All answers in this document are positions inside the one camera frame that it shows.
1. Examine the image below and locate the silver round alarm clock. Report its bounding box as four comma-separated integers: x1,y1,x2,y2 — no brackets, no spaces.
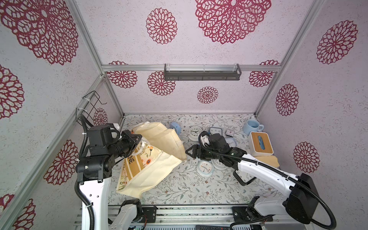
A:
211,159,228,171

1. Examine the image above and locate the black wire wall rack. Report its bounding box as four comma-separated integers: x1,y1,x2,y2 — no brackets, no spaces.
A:
75,91,108,127

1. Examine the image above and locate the black square alarm clock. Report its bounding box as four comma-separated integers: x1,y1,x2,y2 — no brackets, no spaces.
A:
233,170,256,186

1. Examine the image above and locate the dark blue square alarm clock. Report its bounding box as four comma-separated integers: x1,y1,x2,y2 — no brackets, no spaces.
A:
209,126,223,136

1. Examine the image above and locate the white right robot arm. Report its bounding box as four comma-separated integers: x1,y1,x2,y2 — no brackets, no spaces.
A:
186,131,323,224

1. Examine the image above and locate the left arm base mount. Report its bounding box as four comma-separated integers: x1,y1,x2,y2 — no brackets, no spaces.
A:
132,206,158,224

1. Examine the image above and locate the white wooden tissue box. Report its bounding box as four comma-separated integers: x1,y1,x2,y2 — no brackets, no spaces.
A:
248,132,274,157

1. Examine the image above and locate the white round alarm clock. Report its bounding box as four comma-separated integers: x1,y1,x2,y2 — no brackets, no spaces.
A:
188,126,203,142

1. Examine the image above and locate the periwinkle blue alarm clock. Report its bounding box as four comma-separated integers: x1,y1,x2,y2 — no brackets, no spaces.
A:
169,122,182,135

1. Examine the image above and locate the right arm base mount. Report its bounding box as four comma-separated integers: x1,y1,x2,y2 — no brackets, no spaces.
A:
232,206,273,223

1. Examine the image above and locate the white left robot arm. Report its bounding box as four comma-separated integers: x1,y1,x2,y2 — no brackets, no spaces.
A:
74,123,142,230

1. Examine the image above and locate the yellow folded cloth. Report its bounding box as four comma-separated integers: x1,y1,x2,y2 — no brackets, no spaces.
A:
255,155,280,169

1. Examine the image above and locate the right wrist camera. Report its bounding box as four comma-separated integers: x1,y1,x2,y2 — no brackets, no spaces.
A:
199,135,210,147

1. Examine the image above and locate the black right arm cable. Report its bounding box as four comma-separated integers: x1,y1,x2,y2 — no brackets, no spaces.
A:
198,131,337,230

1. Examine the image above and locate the light blue square alarm clock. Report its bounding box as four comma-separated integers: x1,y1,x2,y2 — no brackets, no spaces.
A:
225,138,237,148

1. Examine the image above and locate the black keyboard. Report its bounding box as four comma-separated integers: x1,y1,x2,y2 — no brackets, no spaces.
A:
195,225,231,230

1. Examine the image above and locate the black wall shelf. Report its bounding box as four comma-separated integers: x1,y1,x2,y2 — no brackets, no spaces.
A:
163,64,242,81

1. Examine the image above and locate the white teal square alarm clock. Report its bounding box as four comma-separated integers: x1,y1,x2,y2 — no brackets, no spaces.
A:
196,160,214,177

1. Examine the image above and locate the light blue mug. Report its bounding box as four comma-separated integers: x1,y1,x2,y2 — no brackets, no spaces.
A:
242,119,264,136

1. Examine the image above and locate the small grey alarm clock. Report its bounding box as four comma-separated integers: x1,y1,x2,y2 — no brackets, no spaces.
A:
225,129,235,137

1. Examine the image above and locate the cream printed canvas bag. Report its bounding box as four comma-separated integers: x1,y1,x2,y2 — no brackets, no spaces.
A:
116,122,186,198

